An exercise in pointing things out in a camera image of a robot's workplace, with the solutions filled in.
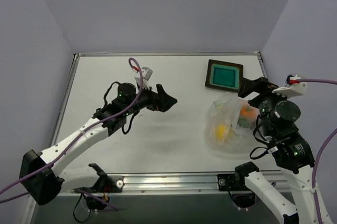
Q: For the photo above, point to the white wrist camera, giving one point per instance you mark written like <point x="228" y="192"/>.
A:
<point x="146" y="73"/>
<point x="294" y="86"/>

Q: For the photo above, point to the aluminium front rail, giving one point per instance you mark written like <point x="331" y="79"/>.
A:
<point x="152" y="184"/>

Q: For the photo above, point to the square black teal plate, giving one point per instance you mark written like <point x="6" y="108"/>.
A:
<point x="224" y="76"/>

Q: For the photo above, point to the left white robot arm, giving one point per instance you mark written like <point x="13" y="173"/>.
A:
<point x="43" y="174"/>

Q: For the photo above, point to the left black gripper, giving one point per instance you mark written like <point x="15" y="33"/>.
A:
<point x="157" y="100"/>

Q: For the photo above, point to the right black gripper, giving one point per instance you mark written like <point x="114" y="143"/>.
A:
<point x="259" y="93"/>

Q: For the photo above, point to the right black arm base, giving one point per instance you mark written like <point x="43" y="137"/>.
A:
<point x="242" y="198"/>

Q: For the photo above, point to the clear plastic bag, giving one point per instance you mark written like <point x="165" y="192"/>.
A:
<point x="230" y="122"/>

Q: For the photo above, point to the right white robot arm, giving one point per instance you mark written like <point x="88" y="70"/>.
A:
<point x="291" y="152"/>

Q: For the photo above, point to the green fake lime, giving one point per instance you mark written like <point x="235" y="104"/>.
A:
<point x="245" y="123"/>

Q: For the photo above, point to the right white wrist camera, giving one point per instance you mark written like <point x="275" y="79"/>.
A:
<point x="294" y="86"/>

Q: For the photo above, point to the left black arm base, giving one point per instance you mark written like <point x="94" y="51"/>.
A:
<point x="97" y="195"/>

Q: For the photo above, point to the orange fake persimmon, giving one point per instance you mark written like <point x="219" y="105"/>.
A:
<point x="248" y="113"/>

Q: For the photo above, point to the yellow fake pear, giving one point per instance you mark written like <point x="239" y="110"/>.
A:
<point x="222" y="133"/>

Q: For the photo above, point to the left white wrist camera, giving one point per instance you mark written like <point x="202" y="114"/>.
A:
<point x="146" y="73"/>

